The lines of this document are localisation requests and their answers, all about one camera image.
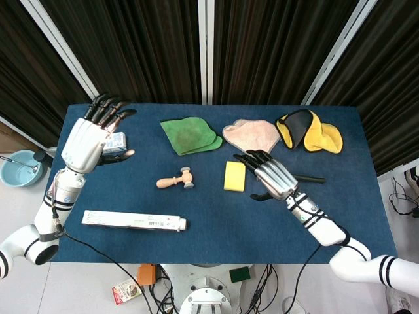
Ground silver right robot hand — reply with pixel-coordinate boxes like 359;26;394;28
232;149;299;201

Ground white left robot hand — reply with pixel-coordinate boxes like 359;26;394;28
61;94;137;173

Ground black-handled metal claw hammer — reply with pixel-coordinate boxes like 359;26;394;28
292;174;326;185

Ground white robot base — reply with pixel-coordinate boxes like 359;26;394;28
159;261;286;314

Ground yellow sponge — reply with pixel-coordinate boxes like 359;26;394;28
223;160;247;193

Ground small white blue carton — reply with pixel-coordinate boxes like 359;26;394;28
102;131;129;155

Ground black round floor object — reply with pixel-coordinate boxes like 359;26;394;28
33;150;54;168

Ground pale pink towel cloth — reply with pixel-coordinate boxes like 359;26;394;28
222;118;283;155

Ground yellow and black cloth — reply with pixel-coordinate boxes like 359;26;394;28
274;109;345;154

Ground metal ladle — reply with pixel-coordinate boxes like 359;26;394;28
0;156;41;173

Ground light blue plastic basin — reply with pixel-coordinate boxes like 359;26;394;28
0;149;45;188

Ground blue table cover cloth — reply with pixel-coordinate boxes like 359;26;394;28
50;103;399;266

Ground black pleated curtain panel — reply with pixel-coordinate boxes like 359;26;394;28
310;0;419;178
212;0;361;106
0;0;90;150
38;0;201;105

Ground long white wrap roll box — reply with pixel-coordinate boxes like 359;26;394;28
81;209;189;233

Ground small wooden mallet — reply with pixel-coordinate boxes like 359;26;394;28
156;167;195;190

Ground green microfibre cloth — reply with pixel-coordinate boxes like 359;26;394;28
160;117;224;158

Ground green rectangular block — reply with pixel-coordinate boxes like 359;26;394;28
228;266;251;284

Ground white sneaker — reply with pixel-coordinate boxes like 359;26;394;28
403;164;419;191

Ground orange box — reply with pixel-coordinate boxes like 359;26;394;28
136;264;158;287

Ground printed snack packet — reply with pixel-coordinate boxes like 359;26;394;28
111;279;143;307

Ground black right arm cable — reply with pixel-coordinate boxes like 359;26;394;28
287;196;353;314

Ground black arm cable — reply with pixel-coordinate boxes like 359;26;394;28
51;208;184;314
287;196;353;314

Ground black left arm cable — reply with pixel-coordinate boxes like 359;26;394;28
51;208;184;314

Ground white partition frame post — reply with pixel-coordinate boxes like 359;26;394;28
18;0;109;99
197;0;216;105
299;0;380;106

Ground black floor cables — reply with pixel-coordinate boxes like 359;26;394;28
388;176;419;219

